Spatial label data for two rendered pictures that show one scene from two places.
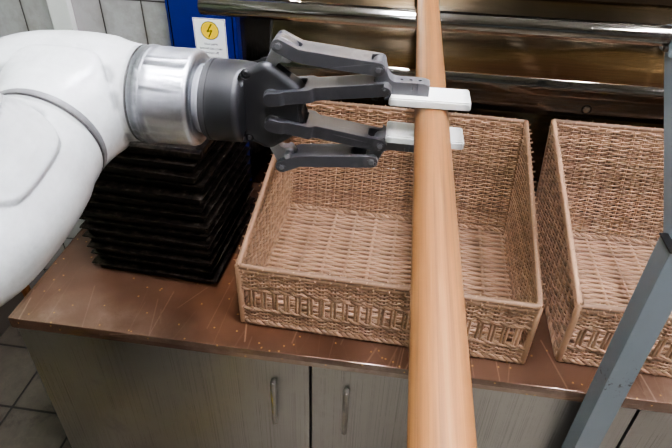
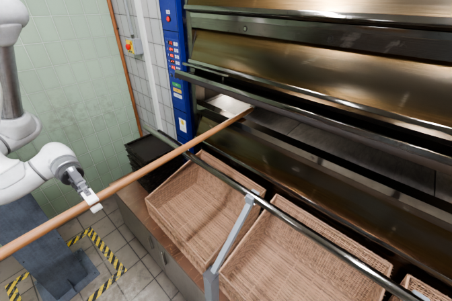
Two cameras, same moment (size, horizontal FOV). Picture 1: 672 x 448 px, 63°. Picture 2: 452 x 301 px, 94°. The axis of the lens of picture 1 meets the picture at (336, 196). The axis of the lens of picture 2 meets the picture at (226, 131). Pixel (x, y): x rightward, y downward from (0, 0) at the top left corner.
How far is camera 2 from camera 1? 0.84 m
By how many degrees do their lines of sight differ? 28
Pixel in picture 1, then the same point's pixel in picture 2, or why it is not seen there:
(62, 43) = (49, 150)
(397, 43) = (229, 144)
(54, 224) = (13, 193)
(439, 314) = not seen: outside the picture
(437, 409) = not seen: outside the picture
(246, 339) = (145, 220)
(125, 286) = (136, 187)
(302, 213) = (196, 186)
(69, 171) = (23, 183)
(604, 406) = not seen: outside the picture
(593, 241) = (283, 249)
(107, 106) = (46, 168)
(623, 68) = (302, 187)
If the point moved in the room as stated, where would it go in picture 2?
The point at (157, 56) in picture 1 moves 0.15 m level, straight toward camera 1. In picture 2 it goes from (58, 160) to (14, 190)
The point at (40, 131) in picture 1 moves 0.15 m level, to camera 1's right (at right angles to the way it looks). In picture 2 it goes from (18, 175) to (35, 193)
